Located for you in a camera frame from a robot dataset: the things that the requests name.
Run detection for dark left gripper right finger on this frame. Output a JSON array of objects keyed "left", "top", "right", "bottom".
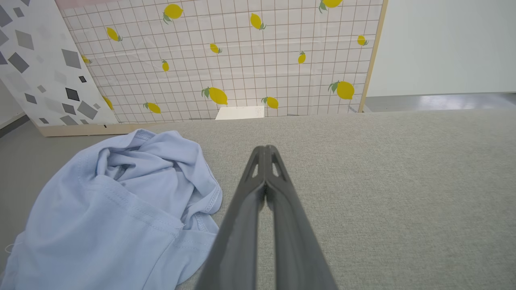
[{"left": 266, "top": 145, "right": 338, "bottom": 290}]

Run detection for grey fabric sofa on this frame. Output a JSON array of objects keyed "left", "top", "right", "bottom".
[{"left": 0, "top": 110, "right": 516, "bottom": 290}]

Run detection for lemon print grid panel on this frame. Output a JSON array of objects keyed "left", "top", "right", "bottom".
[{"left": 56, "top": 0, "right": 383, "bottom": 124}]

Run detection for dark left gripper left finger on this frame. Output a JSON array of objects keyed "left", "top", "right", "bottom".
[{"left": 196, "top": 146, "right": 266, "bottom": 290}]

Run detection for light blue polo shirt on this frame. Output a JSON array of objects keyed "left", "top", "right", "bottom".
[{"left": 0, "top": 129, "right": 223, "bottom": 290}]

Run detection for grey terrazzo print panel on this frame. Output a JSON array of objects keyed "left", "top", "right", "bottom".
[{"left": 0, "top": 0, "right": 119, "bottom": 126}]

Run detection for white box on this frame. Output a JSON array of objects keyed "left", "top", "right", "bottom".
[{"left": 215, "top": 106, "right": 265, "bottom": 120}]

